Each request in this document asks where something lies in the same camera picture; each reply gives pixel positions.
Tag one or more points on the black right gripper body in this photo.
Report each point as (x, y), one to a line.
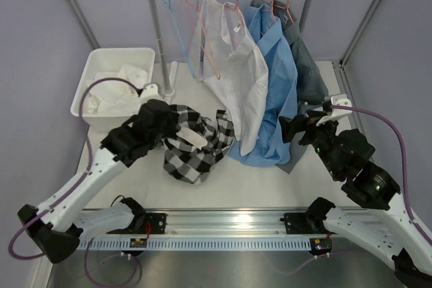
(320, 137)

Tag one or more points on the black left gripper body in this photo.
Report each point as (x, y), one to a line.
(168, 131)

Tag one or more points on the black white checkered shirt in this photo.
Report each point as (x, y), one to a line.
(198, 145)

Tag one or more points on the blue wire hanger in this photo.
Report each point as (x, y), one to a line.
(174, 25)

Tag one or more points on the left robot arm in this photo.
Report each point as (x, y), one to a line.
(58, 225)

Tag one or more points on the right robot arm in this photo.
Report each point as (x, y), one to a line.
(346, 156)

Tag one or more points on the blue shirt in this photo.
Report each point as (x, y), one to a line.
(281, 101)

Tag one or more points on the dark grey shirt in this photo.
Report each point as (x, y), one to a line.
(311, 89)

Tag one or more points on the light grey white shirt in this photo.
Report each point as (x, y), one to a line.
(243, 86)

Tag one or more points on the white plastic basket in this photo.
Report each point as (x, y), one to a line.
(109, 59)

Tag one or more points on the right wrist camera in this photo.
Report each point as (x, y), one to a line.
(332, 108)

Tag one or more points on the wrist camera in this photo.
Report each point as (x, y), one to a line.
(332, 108)
(149, 92)

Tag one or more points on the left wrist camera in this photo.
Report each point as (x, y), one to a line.
(149, 92)

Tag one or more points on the aluminium mounting rail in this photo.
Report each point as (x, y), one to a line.
(241, 222)

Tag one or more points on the left aluminium frame post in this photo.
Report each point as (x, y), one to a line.
(79, 16)

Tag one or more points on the aluminium frame post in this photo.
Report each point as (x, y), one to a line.
(364, 23)
(79, 16)

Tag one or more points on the light blue slotted cable duct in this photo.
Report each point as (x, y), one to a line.
(197, 244)

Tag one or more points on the right aluminium frame post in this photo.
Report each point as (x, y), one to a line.
(364, 23)

